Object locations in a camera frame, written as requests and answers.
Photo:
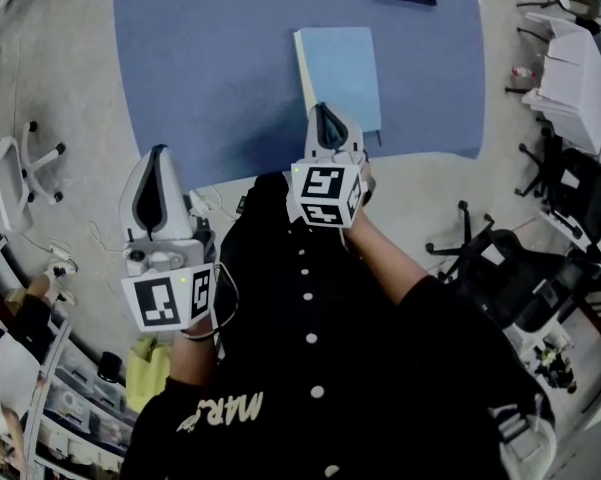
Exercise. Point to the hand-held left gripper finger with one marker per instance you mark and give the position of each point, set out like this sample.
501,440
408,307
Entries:
127,213
177,208

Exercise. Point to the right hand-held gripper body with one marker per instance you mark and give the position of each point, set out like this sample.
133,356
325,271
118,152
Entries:
320,188

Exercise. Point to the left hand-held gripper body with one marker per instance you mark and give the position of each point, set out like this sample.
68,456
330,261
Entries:
155,303

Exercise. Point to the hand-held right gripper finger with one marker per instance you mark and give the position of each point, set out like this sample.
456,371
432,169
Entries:
352,140
312,138

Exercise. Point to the blue notebook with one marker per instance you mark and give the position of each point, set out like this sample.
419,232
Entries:
342,73

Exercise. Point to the white grey shoulder bag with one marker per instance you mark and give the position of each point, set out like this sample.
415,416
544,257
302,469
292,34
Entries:
530,448

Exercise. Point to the person's left forearm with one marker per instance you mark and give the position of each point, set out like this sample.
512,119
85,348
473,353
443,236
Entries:
190,363

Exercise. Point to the person's right forearm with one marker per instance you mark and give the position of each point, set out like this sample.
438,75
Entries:
385,263

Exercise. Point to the yellow green bag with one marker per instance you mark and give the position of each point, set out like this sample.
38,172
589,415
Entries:
145,378

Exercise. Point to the white power strip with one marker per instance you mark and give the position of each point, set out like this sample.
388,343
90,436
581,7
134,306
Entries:
60,251

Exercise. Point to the black cylindrical container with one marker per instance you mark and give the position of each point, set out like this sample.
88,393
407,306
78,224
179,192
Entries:
110,367

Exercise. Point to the white office chair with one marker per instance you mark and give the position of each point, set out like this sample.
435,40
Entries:
5,188

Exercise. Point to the blue tablecloth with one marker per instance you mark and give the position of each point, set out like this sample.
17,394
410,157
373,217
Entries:
205,68

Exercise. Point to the white storage shelf rack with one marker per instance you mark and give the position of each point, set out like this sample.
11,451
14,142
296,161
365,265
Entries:
80,408

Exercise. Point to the person's black buttoned jacket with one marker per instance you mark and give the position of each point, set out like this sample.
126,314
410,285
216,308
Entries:
355,368

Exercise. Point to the black office chair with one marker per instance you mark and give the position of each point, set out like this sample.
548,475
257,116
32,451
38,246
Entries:
520,273
590,193

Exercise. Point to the white cloth covered table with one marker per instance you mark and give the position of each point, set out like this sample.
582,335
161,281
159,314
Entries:
575,93

